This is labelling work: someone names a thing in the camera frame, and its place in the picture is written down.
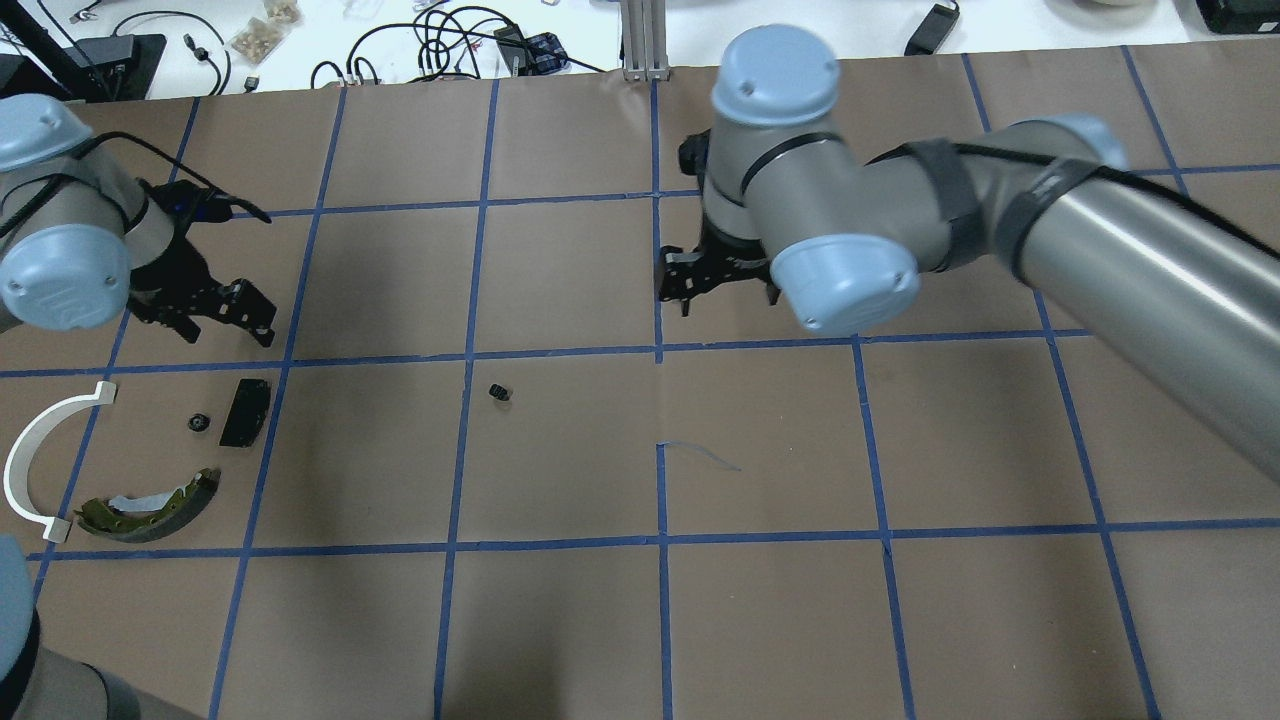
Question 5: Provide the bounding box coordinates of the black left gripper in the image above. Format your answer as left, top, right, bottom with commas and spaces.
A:
125, 179, 276, 348

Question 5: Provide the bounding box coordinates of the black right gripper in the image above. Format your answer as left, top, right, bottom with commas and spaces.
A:
655, 135, 781, 316

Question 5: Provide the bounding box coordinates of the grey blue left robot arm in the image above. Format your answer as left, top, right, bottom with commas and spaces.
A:
1, 94, 276, 347

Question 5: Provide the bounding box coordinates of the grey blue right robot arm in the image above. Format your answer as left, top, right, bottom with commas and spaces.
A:
655, 24, 1279, 477

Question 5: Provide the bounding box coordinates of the black brake pad plate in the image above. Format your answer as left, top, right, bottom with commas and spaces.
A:
219, 378, 273, 448

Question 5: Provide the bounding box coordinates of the olive brake shoe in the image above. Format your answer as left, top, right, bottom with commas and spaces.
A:
74, 468, 221, 544

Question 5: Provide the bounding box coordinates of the black power adapter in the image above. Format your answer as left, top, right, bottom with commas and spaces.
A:
902, 1, 961, 56

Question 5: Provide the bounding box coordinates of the aluminium frame post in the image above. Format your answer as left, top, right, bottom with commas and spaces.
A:
617, 0, 669, 82

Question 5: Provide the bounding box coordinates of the white curved plastic bracket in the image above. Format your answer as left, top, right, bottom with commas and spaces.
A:
4, 380, 118, 544

